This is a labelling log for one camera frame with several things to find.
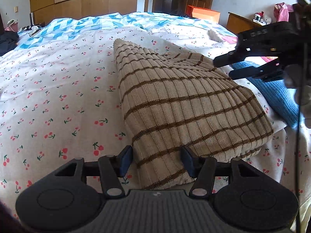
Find beige brown-striped knit garment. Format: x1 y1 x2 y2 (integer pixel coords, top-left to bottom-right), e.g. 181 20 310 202
113 39 273 189

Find orange box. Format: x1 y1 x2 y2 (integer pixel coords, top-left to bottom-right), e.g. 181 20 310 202
186 5 220 23

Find pink plastic bag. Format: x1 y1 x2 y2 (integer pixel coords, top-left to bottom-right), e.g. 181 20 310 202
273 3 294 22

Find white gloved right hand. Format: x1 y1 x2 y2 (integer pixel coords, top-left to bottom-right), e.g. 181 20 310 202
284 65 310 129

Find white cherry-print bed sheet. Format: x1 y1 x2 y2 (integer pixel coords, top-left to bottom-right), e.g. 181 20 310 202
0 24 311 219

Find blue knit sweater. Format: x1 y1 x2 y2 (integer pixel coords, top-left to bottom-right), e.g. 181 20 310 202
229 61 299 128

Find blue white geometric quilt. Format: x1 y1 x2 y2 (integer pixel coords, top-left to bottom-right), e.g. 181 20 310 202
17 12 235 50

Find wooden desk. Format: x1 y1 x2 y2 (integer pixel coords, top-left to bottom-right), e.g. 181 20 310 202
226 12 261 35

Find dark clothes pile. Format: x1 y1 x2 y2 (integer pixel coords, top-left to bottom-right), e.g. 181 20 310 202
0 30 19 56

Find plush toys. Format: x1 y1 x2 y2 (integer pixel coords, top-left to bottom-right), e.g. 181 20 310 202
252 11 272 26

